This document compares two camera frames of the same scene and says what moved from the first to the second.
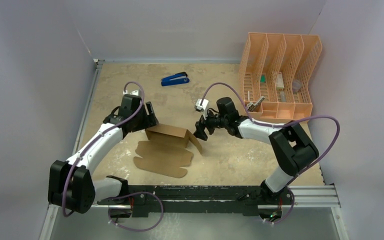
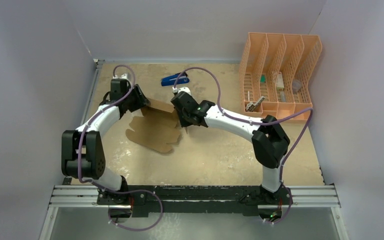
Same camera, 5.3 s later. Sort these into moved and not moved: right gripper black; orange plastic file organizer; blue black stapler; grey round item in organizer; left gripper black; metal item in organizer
Moved: right gripper black; left gripper black
Not moved: blue black stapler; orange plastic file organizer; grey round item in organizer; metal item in organizer
